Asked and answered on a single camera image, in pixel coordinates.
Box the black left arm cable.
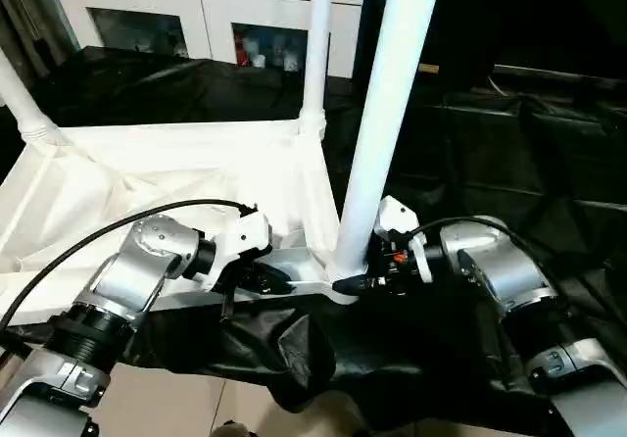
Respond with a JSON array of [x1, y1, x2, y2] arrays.
[[0, 198, 260, 332]]

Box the white plastic table leg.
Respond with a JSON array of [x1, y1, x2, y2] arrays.
[[325, 0, 448, 305], [0, 49, 64, 148], [298, 0, 337, 138]]

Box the dark low shelf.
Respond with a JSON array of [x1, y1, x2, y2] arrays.
[[494, 65, 627, 97]]

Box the black work mat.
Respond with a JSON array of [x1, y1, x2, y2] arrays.
[[0, 45, 627, 437]]

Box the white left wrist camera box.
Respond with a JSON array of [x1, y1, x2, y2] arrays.
[[200, 209, 275, 293]]

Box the white cabinet with glass doors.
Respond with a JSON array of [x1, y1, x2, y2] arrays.
[[44, 0, 371, 79]]

